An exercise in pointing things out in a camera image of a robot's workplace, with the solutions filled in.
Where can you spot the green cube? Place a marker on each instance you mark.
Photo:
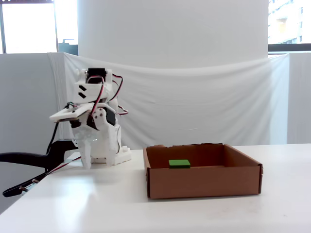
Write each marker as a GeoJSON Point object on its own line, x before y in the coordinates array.
{"type": "Point", "coordinates": [179, 163]}

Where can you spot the white cloth backdrop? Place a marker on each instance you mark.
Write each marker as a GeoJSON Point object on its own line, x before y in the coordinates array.
{"type": "Point", "coordinates": [218, 97]}

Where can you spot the white partition panel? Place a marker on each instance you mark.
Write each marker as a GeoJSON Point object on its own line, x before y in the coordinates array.
{"type": "Point", "coordinates": [300, 97]}
{"type": "Point", "coordinates": [24, 102]}

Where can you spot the glass window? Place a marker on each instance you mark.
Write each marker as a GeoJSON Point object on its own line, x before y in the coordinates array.
{"type": "Point", "coordinates": [289, 21]}
{"type": "Point", "coordinates": [29, 26]}

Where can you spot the black table clamp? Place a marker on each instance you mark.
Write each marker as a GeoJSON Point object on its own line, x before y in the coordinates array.
{"type": "Point", "coordinates": [60, 148]}

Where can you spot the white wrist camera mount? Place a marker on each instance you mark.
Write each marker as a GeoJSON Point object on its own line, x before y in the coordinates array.
{"type": "Point", "coordinates": [70, 114]}

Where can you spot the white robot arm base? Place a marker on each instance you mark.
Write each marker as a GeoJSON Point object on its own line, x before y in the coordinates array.
{"type": "Point", "coordinates": [114, 150]}

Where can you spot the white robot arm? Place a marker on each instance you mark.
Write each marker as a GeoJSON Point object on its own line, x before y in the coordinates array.
{"type": "Point", "coordinates": [92, 92]}

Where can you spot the brown cardboard box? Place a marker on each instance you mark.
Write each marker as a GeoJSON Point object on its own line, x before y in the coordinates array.
{"type": "Point", "coordinates": [204, 179]}

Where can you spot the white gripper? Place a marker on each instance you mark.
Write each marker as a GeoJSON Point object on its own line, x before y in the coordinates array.
{"type": "Point", "coordinates": [85, 142]}

